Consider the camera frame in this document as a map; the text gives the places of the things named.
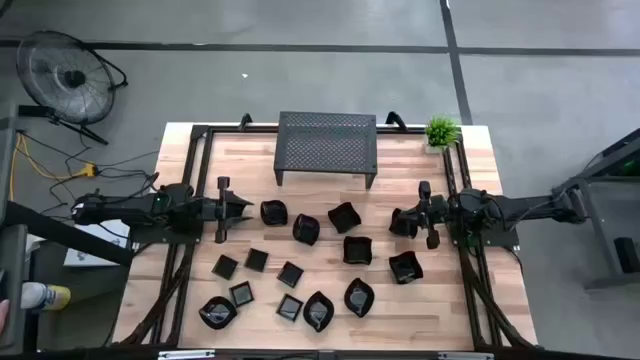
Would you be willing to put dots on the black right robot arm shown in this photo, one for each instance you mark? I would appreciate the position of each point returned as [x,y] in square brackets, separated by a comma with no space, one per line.
[525,206]

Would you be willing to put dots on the black curved clamp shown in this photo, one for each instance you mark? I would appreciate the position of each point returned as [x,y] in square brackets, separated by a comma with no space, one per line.
[245,121]
[396,120]

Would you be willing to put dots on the black floor fan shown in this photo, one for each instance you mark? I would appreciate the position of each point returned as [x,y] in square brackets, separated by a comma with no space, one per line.
[65,77]

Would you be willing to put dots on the person's hand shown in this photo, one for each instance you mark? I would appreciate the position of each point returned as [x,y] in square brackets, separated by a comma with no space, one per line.
[3,317]

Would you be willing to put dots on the grey metal stand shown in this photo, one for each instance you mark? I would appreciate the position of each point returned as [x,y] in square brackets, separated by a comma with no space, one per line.
[605,210]

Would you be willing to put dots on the small black square plate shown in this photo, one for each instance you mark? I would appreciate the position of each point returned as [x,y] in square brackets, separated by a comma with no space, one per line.
[241,294]
[289,307]
[225,267]
[256,260]
[290,274]

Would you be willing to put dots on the white box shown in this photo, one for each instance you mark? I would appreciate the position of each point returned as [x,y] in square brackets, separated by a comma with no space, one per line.
[112,235]

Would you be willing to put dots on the green plant in white pot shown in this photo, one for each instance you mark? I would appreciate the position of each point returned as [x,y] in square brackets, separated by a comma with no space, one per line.
[441,131]

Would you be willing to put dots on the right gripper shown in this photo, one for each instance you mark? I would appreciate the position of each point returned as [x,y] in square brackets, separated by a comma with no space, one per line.
[429,212]

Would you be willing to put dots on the black diagonal beam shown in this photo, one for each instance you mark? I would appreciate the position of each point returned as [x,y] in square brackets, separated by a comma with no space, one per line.
[60,232]

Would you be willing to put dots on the black perforated metal riser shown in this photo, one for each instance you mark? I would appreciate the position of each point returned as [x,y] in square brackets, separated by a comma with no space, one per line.
[325,142]

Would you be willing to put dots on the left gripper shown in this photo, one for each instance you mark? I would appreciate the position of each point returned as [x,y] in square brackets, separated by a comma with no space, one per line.
[223,210]

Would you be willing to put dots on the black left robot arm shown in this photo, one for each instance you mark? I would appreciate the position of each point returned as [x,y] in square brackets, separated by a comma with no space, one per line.
[145,210]

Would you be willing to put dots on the white and yellow bottle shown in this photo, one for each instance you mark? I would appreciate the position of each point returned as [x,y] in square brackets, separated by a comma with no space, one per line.
[45,296]

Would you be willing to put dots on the silver metal bracket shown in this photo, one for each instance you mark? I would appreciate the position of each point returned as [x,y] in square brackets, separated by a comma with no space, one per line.
[186,354]
[465,355]

